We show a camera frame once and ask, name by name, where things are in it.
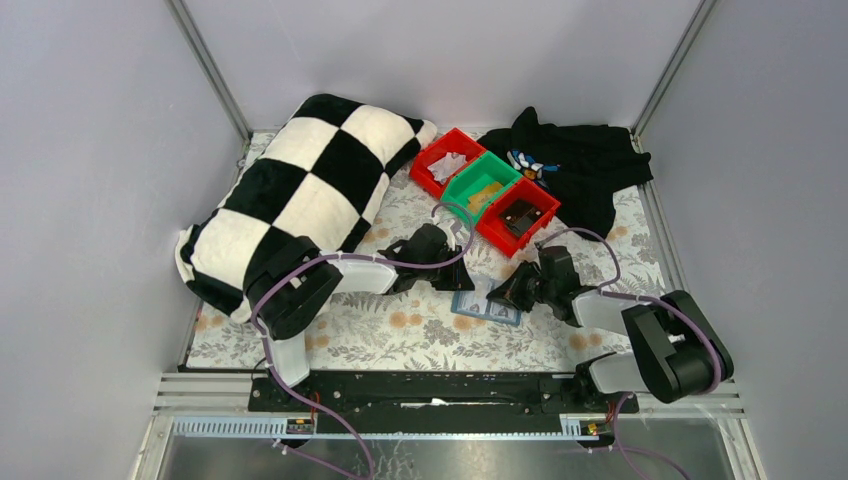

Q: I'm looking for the black object in bin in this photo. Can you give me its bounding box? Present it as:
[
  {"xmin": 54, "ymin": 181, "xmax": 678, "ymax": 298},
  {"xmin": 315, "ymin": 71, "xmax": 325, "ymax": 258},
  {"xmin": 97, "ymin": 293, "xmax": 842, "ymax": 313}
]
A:
[{"xmin": 499, "ymin": 199, "xmax": 542, "ymax": 238}]

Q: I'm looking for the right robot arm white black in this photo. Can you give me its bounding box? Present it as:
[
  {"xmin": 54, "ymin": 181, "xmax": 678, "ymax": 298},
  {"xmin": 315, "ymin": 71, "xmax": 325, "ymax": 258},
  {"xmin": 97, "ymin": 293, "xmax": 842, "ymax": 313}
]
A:
[{"xmin": 487, "ymin": 246, "xmax": 734, "ymax": 404}]

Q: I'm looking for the black cloth garment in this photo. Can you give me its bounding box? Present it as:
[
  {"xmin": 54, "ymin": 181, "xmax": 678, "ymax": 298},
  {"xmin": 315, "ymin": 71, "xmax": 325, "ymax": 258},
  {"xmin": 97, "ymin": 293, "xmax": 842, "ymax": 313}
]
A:
[{"xmin": 478, "ymin": 106, "xmax": 653, "ymax": 237}]

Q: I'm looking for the green plastic bin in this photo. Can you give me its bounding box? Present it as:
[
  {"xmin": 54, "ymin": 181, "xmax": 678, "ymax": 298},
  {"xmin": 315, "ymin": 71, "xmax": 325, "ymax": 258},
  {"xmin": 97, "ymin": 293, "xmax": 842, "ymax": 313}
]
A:
[{"xmin": 440, "ymin": 151, "xmax": 520, "ymax": 225}]

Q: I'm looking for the black white checkered pillow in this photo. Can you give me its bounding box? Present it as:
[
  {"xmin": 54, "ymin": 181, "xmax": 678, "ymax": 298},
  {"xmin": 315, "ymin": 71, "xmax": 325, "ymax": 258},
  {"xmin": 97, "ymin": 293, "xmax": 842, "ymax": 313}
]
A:
[{"xmin": 175, "ymin": 93, "xmax": 437, "ymax": 323}]

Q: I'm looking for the small colourful toy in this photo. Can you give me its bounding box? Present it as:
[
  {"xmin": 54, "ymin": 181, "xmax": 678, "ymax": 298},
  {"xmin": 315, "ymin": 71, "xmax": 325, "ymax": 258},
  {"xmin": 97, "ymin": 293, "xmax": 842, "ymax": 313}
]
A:
[{"xmin": 507, "ymin": 149, "xmax": 560, "ymax": 186}]

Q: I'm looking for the red plastic bin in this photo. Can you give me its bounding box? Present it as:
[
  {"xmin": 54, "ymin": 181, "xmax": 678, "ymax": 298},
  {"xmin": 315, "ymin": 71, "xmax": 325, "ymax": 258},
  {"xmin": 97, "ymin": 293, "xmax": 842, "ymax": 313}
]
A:
[
  {"xmin": 409, "ymin": 128, "xmax": 486, "ymax": 198},
  {"xmin": 475, "ymin": 179, "xmax": 560, "ymax": 258}
]

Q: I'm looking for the floral patterned table mat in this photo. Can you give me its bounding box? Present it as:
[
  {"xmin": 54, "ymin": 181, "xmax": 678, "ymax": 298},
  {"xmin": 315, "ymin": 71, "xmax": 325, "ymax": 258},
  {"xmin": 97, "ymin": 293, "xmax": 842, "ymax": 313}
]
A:
[{"xmin": 179, "ymin": 165, "xmax": 667, "ymax": 372}]

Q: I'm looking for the blue card holder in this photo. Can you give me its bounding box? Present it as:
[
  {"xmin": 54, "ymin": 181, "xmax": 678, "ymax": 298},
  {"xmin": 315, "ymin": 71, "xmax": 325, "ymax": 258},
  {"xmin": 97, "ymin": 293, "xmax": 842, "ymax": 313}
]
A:
[{"xmin": 451, "ymin": 275, "xmax": 522, "ymax": 326}]

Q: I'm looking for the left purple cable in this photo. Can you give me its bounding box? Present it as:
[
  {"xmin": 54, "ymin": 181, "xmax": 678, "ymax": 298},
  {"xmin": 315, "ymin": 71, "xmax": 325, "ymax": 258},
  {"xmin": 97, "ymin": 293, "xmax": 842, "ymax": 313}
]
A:
[{"xmin": 250, "ymin": 201, "xmax": 477, "ymax": 480}]

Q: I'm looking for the perforated metal rail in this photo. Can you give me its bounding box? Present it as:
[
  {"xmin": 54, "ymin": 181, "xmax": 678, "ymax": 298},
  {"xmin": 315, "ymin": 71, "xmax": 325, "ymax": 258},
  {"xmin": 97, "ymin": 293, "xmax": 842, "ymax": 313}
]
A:
[{"xmin": 173, "ymin": 415, "xmax": 599, "ymax": 441}]

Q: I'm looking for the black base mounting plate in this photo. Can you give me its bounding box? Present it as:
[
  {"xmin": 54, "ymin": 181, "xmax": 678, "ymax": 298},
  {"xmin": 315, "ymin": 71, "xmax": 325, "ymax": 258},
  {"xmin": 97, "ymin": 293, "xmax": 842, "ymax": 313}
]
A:
[{"xmin": 248, "ymin": 370, "xmax": 622, "ymax": 427}]

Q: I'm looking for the far red plastic bin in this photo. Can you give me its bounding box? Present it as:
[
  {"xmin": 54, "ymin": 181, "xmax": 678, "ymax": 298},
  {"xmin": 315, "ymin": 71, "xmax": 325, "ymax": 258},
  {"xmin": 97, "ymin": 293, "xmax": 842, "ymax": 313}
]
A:
[{"xmin": 409, "ymin": 128, "xmax": 486, "ymax": 198}]

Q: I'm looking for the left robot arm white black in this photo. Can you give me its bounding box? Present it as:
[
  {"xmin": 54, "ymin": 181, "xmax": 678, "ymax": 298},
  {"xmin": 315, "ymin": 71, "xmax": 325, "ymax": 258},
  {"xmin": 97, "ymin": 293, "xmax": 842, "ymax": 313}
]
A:
[{"xmin": 246, "ymin": 224, "xmax": 474, "ymax": 387}]

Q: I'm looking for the yellow item in green bin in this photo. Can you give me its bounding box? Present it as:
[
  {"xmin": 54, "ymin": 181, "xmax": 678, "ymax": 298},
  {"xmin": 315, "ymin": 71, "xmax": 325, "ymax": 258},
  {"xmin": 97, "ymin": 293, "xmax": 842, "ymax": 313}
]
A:
[{"xmin": 467, "ymin": 182, "xmax": 503, "ymax": 214}]

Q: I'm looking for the near red plastic bin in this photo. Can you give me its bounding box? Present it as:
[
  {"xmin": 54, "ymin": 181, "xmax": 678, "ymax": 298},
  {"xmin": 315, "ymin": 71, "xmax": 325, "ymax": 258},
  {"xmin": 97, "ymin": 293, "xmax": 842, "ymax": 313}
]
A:
[{"xmin": 475, "ymin": 179, "xmax": 560, "ymax": 258}]

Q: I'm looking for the silver VIP card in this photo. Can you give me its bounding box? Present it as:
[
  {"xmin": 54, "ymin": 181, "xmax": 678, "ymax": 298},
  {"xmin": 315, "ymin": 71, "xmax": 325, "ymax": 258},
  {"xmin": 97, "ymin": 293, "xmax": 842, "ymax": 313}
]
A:
[{"xmin": 427, "ymin": 152, "xmax": 467, "ymax": 185}]

